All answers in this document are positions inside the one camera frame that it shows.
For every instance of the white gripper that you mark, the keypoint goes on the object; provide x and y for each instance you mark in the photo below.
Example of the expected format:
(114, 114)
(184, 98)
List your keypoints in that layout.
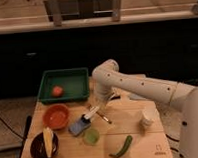
(86, 118)

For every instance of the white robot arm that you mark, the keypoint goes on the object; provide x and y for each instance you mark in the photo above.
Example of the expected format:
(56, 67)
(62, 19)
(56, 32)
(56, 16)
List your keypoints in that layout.
(178, 95)

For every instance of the green plastic cup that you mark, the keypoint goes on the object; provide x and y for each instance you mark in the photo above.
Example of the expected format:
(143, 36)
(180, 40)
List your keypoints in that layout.
(91, 136)

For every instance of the white paper cup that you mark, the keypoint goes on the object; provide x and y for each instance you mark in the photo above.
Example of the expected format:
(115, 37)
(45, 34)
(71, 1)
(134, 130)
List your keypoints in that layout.
(148, 117)

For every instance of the blue sponge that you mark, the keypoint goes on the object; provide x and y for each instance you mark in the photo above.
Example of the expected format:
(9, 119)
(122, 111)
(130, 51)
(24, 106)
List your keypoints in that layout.
(77, 128)

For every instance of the green plastic tray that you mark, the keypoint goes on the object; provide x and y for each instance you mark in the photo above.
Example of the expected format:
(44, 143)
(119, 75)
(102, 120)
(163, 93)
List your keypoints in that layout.
(75, 84)

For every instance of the orange bowl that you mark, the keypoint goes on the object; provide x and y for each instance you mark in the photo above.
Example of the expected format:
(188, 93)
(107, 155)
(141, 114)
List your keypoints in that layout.
(56, 116)

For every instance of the wooden cutting board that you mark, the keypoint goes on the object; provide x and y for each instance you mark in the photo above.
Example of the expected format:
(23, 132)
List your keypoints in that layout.
(125, 115)

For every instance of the red tomato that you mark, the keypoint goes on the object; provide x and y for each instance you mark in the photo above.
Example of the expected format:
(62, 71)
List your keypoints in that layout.
(57, 91)

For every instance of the green chili pepper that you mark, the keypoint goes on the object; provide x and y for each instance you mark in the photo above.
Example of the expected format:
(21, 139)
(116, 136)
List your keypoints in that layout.
(124, 147)

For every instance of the dark brown bowl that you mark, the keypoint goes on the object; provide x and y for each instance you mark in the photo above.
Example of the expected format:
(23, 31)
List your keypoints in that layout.
(37, 148)

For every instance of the wooden chair frame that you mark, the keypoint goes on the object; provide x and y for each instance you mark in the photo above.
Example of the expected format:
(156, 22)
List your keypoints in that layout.
(60, 10)

